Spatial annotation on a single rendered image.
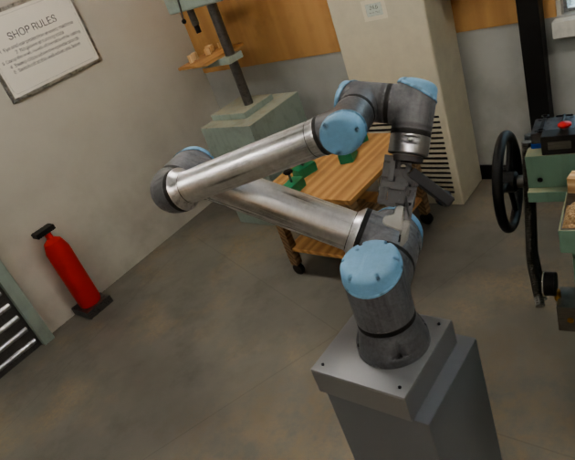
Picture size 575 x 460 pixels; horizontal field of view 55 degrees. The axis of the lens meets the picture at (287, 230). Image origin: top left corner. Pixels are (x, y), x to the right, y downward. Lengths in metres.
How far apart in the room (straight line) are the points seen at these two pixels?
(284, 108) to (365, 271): 2.26
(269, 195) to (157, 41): 2.69
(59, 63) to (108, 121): 0.45
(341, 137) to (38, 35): 2.67
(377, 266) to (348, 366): 0.30
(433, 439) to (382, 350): 0.24
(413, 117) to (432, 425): 0.71
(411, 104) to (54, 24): 2.73
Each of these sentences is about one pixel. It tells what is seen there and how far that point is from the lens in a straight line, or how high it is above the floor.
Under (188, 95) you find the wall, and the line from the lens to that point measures 4.16.
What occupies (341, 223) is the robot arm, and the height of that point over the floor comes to 0.92.
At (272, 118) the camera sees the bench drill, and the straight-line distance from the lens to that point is 3.37.
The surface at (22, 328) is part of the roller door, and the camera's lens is 3.57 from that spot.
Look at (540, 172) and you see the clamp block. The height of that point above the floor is 0.92.
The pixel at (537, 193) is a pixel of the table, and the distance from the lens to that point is 1.51.
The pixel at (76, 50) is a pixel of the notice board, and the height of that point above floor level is 1.36.
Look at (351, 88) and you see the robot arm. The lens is 1.28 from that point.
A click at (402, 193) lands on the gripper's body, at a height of 1.04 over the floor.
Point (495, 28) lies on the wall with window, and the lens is 3.05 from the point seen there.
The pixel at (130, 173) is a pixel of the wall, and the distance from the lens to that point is 3.84.
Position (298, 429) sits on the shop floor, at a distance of 2.25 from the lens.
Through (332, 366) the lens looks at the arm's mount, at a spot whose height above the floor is 0.63.
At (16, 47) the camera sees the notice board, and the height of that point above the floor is 1.50.
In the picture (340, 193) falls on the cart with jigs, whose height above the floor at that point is 0.53.
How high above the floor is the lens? 1.63
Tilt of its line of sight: 28 degrees down
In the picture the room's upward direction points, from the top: 21 degrees counter-clockwise
